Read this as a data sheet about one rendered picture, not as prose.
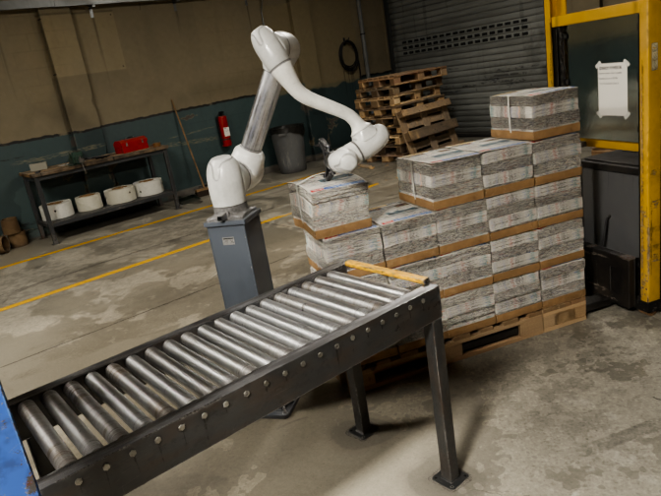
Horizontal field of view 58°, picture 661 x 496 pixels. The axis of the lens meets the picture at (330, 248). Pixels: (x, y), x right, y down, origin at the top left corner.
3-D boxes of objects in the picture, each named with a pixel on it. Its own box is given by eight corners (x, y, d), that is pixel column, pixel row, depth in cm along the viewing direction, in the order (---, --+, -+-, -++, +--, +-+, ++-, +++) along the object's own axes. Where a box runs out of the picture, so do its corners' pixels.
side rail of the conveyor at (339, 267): (341, 287, 253) (337, 261, 250) (350, 290, 249) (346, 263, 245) (3, 441, 176) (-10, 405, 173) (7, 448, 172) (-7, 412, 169)
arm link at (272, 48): (287, 56, 241) (298, 55, 254) (262, 18, 239) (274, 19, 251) (264, 75, 247) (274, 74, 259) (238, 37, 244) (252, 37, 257)
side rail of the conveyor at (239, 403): (432, 313, 214) (428, 282, 211) (444, 316, 210) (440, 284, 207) (48, 524, 138) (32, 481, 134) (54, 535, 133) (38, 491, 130)
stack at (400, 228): (326, 365, 333) (300, 223, 309) (504, 310, 364) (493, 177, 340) (349, 397, 297) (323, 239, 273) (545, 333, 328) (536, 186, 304)
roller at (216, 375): (176, 348, 203) (172, 336, 201) (248, 393, 167) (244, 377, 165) (162, 354, 200) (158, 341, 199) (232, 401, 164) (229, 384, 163)
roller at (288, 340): (240, 320, 218) (238, 308, 216) (319, 354, 182) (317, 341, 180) (228, 326, 215) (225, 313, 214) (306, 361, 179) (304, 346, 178)
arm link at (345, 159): (333, 177, 261) (358, 161, 264) (345, 179, 247) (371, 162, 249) (322, 156, 258) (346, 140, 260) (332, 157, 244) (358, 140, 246)
